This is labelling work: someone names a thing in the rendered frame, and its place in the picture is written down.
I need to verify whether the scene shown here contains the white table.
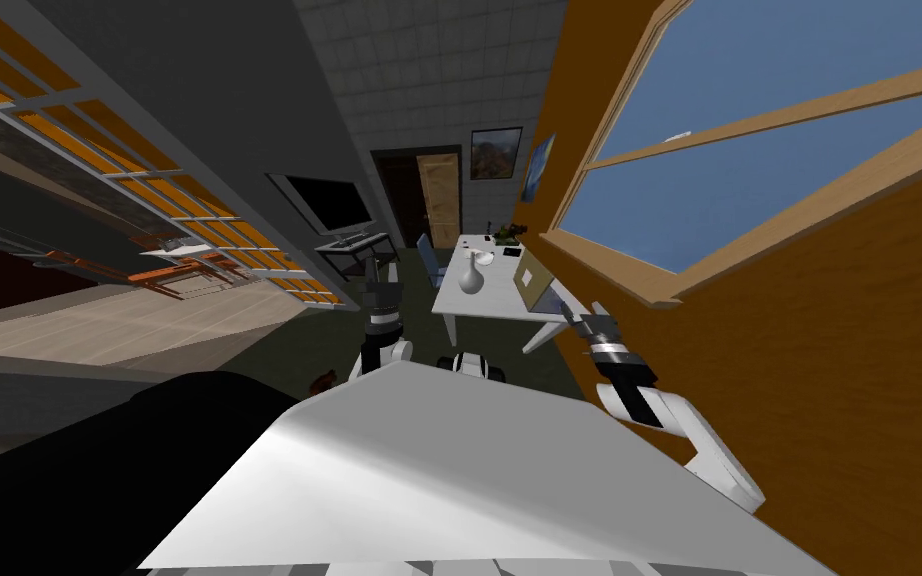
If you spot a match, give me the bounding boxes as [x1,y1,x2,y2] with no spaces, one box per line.
[430,223,592,356]

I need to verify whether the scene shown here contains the wooden framed window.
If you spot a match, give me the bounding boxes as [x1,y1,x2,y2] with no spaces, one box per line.
[539,0,922,311]

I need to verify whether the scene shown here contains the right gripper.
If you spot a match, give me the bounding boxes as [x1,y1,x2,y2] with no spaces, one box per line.
[560,299,621,347]

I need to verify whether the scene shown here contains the dark framed landscape picture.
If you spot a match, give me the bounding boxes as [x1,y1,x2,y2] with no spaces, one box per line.
[469,126,525,182]

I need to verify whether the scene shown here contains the blue picture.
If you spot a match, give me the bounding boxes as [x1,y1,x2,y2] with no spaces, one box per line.
[520,131,558,205]

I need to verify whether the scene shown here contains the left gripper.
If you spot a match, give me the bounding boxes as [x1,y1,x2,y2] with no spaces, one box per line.
[363,260,406,317]

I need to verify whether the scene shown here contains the black television on grey stand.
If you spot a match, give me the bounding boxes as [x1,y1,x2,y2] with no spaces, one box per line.
[266,172,401,282]

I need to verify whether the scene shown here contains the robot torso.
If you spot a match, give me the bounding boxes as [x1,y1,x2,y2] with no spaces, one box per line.
[136,350,840,576]

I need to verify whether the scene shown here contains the blue chair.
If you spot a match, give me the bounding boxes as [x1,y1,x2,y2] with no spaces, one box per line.
[416,232,451,291]

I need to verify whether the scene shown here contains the grey framed orange pane window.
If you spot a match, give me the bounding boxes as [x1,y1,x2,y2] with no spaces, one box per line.
[0,0,348,312]

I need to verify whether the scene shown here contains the orange wooden table with chairs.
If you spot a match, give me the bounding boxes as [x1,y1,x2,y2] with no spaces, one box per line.
[43,231,256,303]

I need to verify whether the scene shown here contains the light wooden door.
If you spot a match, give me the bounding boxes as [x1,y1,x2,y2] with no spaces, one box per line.
[416,151,463,250]

